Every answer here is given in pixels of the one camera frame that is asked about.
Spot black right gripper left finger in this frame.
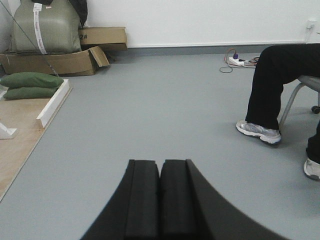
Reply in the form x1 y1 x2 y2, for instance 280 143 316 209
82 159 160 240

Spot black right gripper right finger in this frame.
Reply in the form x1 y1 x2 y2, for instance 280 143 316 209
160 159 284 240

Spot silver white right sneaker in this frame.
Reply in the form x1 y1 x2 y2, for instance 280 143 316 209
235 120 282 145

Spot silver white sneaker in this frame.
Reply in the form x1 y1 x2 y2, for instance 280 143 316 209
235 120 282 145
303 158 320 181

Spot plywood platform left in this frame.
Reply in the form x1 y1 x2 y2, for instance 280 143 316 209
0 84 73 201

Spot silver white left sneaker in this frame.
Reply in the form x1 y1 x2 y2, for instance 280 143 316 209
303 158 320 181

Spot person left leg black trousers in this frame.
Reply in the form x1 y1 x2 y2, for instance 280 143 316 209
306 123 320 164

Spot person leg black trousers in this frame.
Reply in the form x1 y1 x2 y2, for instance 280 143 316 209
245 43 320 130
306 123 320 164

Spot white power strip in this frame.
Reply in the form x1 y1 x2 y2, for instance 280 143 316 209
227 56 244 67

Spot open flattened cardboard box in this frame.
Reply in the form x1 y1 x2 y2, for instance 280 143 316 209
0 46 110 76

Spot lower green sandbag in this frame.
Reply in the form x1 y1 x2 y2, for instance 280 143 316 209
3 87 59 100

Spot person right leg black trousers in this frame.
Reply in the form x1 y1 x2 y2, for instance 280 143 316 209
245 43 320 130

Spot green sandbag on platform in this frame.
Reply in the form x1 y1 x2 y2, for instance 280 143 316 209
0 72 64 88

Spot cardboard box marked 2# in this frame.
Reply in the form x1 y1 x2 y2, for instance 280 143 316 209
78 27 128 52

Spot large olive woven sack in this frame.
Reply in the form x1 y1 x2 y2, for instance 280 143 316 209
9 0 81 55

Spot black jacket on sack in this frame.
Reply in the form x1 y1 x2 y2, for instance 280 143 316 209
32 0 88 27

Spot white wooden frame brace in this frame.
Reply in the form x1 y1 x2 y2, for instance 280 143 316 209
0 86 18 140

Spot steel guy wire with turnbuckle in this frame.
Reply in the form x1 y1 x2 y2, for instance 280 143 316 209
0 2 61 77

